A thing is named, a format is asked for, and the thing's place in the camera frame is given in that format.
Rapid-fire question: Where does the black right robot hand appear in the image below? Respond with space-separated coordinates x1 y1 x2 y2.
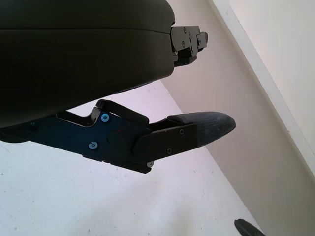
233 218 264 236

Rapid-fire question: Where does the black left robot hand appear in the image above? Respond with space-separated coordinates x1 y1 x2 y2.
0 0 237 175

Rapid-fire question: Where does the white wall trim strip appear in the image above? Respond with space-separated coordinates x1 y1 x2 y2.
206 0 315 163

